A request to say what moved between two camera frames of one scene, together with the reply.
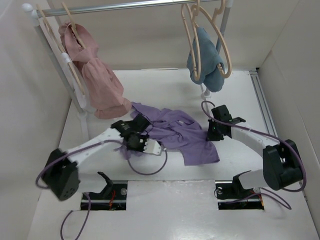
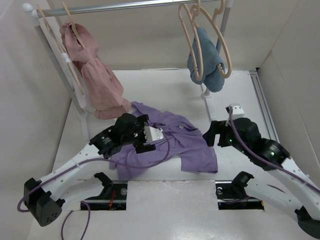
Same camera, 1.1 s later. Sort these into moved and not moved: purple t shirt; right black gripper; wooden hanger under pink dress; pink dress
Moved: right black gripper; purple t shirt
Not moved: wooden hanger under pink dress; pink dress
